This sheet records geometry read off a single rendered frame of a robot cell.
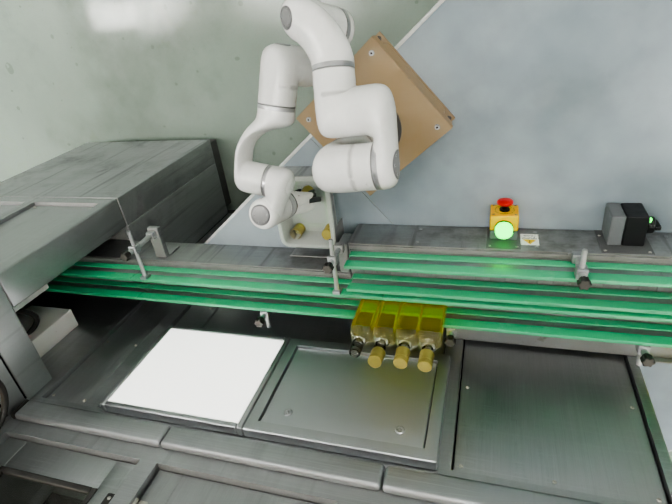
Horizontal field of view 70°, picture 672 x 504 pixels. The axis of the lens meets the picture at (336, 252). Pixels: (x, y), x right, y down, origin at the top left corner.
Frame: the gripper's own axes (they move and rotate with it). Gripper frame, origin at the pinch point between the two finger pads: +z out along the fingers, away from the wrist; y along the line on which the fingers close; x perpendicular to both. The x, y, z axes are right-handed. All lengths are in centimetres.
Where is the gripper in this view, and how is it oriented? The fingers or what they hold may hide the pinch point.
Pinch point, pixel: (304, 195)
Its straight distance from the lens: 139.5
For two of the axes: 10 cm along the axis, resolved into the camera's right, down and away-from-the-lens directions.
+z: 3.0, -2.7, 9.2
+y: 9.5, 0.7, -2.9
